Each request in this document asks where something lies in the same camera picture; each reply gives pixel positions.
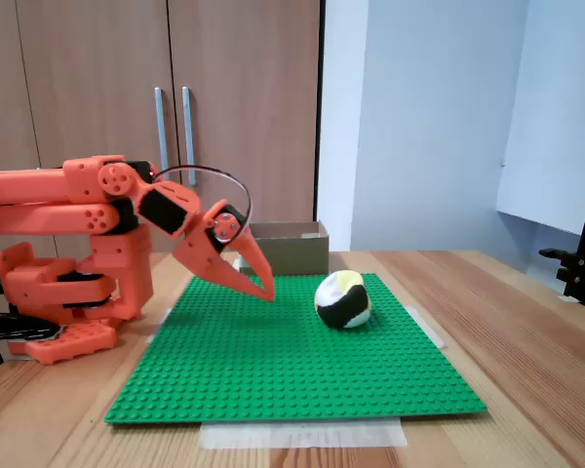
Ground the green studded baseplate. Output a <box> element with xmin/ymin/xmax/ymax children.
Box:
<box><xmin>102</xmin><ymin>272</ymin><xmax>488</xmax><ymax>426</ymax></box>

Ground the black table clamp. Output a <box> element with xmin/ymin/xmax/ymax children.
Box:
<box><xmin>0</xmin><ymin>313</ymin><xmax>67</xmax><ymax>342</ymax></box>

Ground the silver cabinet door handle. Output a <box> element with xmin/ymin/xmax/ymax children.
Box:
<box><xmin>181</xmin><ymin>86</ymin><xmax>198</xmax><ymax>186</ymax></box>
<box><xmin>154</xmin><ymin>86</ymin><xmax>172</xmax><ymax>182</ymax></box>

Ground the wide translucent tape strip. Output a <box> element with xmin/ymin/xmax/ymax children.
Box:
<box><xmin>198</xmin><ymin>418</ymin><xmax>410</xmax><ymax>450</ymax></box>

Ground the white wall panel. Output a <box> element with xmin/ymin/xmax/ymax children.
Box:
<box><xmin>494</xmin><ymin>0</ymin><xmax>585</xmax><ymax>238</ymax></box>

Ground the thin gripper servo cable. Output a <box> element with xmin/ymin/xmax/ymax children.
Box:
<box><xmin>150</xmin><ymin>165</ymin><xmax>253</xmax><ymax>245</ymax></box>

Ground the brown wooden cabinet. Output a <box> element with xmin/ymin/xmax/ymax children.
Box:
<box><xmin>0</xmin><ymin>0</ymin><xmax>326</xmax><ymax>254</ymax></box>

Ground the black camera stand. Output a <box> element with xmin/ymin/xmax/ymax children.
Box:
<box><xmin>538</xmin><ymin>143</ymin><xmax>585</xmax><ymax>307</ymax></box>

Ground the narrow translucent tape strip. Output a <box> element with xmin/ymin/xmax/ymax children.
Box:
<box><xmin>145</xmin><ymin>306</ymin><xmax>173</xmax><ymax>345</ymax></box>
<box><xmin>404</xmin><ymin>304</ymin><xmax>448</xmax><ymax>350</ymax></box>

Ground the brown cardboard box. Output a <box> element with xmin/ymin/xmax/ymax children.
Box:
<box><xmin>238</xmin><ymin>219</ymin><xmax>331</xmax><ymax>277</ymax></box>

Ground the white yellow black ball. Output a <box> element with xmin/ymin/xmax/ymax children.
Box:
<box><xmin>314</xmin><ymin>270</ymin><xmax>373</xmax><ymax>332</ymax></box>

